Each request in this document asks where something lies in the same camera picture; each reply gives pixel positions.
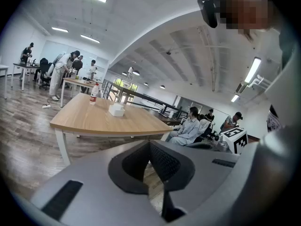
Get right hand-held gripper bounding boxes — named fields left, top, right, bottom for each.
left=215, top=127, right=249, bottom=154

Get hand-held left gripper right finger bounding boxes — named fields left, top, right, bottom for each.
left=149, top=140, right=240, bottom=223

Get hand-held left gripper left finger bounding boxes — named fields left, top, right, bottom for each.
left=30, top=140, right=163, bottom=226

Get white square tray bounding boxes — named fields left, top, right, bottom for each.
left=108, top=102, right=126, bottom=117

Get black office chair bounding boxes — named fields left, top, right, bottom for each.
left=39, top=57, right=52, bottom=90
left=185, top=126, right=215, bottom=150

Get person's black top lace print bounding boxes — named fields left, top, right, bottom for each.
left=267, top=104, right=283, bottom=133

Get light wooden table white legs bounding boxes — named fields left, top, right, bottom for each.
left=49, top=92, right=174, bottom=167

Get dark wooden table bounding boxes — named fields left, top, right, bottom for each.
left=147, top=109, right=183, bottom=126

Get clear water bottle red label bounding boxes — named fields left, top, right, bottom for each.
left=89, top=82, right=99, bottom=105

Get black metal railing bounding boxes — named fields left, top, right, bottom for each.
left=101, top=78, right=189, bottom=121

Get small wooden table white legs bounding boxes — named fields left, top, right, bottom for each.
left=60, top=77, right=96, bottom=108

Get dark top table white legs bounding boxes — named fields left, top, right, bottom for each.
left=11, top=63, right=41, bottom=91

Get person's head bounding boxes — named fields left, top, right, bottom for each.
left=225, top=0, right=275, bottom=32

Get black head camera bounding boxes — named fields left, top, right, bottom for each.
left=197, top=0, right=218, bottom=29

